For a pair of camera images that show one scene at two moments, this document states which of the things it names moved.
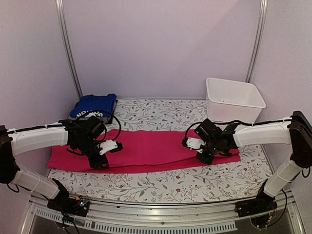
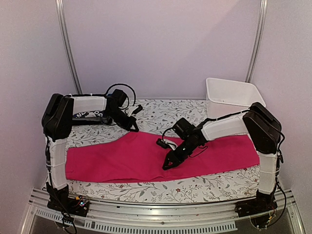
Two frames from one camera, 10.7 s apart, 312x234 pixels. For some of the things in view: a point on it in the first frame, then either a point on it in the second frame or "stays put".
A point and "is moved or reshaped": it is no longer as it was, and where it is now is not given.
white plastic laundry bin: x=230 y=100 stays put
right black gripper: x=207 y=160 to x=171 y=157
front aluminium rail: x=115 y=218 stays put
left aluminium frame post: x=68 y=46 stays put
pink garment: x=142 y=148 is moved or reshaped
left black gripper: x=97 y=164 to x=131 y=121
